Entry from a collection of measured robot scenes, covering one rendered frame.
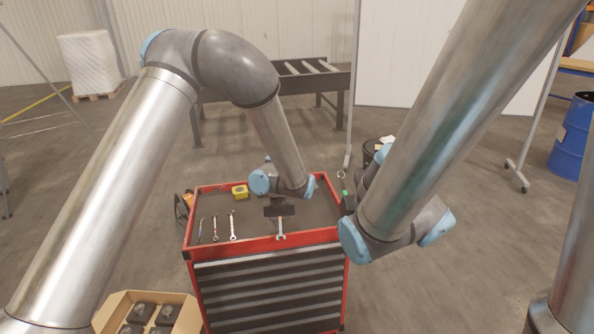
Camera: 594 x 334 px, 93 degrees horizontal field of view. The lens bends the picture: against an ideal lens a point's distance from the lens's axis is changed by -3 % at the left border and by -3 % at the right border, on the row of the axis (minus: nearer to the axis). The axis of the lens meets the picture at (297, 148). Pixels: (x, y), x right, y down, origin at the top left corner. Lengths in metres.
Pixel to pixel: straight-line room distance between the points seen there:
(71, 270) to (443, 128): 0.52
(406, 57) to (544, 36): 2.96
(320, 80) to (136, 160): 3.84
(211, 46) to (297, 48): 8.60
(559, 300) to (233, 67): 0.59
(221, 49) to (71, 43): 7.02
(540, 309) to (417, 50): 2.89
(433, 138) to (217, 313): 1.41
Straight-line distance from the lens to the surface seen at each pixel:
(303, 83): 4.21
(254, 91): 0.59
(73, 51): 7.55
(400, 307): 2.31
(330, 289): 1.60
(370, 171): 0.70
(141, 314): 2.23
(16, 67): 10.81
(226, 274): 1.40
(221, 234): 1.41
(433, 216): 0.63
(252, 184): 1.07
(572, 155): 4.31
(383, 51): 3.24
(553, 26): 0.32
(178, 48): 0.63
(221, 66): 0.58
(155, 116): 0.57
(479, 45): 0.31
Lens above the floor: 1.84
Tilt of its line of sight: 27 degrees down
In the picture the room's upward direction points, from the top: 1 degrees counter-clockwise
